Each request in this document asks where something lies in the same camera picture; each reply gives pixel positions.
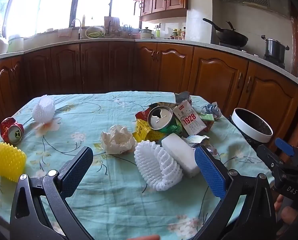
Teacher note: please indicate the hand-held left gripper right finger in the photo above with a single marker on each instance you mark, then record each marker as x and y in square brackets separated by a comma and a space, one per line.
[210, 173]

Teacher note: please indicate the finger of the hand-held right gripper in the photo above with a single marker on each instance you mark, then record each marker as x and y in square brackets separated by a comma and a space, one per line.
[284, 146]
[266, 157]

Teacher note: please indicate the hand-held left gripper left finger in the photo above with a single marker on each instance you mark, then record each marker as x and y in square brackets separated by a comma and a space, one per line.
[77, 171]

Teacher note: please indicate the white foam block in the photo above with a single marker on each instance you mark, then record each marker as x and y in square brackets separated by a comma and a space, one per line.
[180, 155]

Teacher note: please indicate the black bin with white rim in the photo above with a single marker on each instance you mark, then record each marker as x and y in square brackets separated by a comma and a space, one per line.
[239, 123]

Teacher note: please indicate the white tissue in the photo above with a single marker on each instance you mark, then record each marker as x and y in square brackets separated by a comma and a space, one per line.
[117, 140]

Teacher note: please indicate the large white foam fruit net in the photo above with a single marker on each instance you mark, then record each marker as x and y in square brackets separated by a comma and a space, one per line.
[159, 167]

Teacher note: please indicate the green packet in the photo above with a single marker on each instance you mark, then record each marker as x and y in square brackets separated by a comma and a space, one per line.
[206, 117]

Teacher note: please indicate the aluminium drink can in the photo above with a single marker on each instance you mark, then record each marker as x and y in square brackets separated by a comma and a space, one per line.
[161, 118]

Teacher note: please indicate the yellow plastic wrapper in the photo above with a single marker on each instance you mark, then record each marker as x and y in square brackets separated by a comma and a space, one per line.
[144, 131]

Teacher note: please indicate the person's right hand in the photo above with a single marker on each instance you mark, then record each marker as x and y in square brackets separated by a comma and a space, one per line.
[289, 215]

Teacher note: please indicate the person's left hand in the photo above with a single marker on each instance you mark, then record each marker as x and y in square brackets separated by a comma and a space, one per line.
[145, 238]

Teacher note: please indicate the crumpled silver foil wrapper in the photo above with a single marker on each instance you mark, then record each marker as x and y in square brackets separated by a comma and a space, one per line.
[197, 140]

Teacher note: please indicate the dark red packet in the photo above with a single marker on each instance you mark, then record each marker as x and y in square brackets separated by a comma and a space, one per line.
[209, 126]

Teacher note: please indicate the teal floral tablecloth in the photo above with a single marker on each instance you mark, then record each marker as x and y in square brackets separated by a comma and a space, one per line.
[119, 200]

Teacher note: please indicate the crumpled blue and white paper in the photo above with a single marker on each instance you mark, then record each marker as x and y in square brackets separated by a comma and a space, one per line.
[211, 110]

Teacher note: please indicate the yellow foam fruit net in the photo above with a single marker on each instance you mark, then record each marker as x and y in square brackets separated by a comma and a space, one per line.
[9, 161]

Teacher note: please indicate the small white foam fruit net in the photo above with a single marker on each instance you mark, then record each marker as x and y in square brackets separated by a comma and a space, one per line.
[42, 108]

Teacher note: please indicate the crushed red drink can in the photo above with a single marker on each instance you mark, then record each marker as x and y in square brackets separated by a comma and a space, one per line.
[11, 131]

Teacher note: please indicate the crumpled red wrapper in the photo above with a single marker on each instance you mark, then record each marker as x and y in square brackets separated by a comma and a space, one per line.
[141, 115]

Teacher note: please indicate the steel cooking pot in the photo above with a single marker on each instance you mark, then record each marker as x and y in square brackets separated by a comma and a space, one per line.
[274, 50]

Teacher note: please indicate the wooden lower cabinets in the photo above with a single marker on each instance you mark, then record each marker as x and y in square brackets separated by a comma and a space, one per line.
[214, 72]

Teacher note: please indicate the black wok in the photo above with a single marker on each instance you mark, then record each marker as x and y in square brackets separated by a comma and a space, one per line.
[231, 37]

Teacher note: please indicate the grey kitchen countertop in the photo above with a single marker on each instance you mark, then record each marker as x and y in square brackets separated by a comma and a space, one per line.
[201, 43]

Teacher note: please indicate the white bowl of green vegetables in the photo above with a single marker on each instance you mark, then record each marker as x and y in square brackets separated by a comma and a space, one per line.
[95, 32]

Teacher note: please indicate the chrome kitchen faucet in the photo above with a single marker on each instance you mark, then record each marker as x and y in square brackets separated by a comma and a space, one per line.
[80, 31]

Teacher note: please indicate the pale green canister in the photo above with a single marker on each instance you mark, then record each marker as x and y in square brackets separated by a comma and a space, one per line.
[15, 44]

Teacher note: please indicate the row of condiment bottles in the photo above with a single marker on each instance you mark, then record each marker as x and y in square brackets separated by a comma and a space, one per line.
[177, 33]

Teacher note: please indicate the small white rice cooker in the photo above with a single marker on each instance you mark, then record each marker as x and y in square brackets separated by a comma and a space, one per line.
[146, 33]

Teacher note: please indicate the kitchen window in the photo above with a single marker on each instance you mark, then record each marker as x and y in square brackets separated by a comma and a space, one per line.
[51, 5]

